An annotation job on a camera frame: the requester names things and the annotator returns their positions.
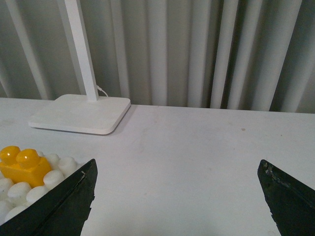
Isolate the white desk lamp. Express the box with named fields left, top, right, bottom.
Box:
left=29, top=0, right=131, bottom=135

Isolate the yellow two-stud block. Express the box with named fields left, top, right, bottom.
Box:
left=0, top=146, right=52, bottom=188

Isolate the grey pleated curtain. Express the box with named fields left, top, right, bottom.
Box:
left=0, top=0, right=315, bottom=113

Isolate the white studded base plate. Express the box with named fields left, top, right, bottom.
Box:
left=0, top=151, right=82, bottom=224

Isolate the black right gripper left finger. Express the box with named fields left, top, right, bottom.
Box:
left=0, top=159, right=96, bottom=236

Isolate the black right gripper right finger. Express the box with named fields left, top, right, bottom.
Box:
left=257, top=159, right=315, bottom=236

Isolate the white lamp cable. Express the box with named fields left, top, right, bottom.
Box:
left=95, top=85, right=108, bottom=97

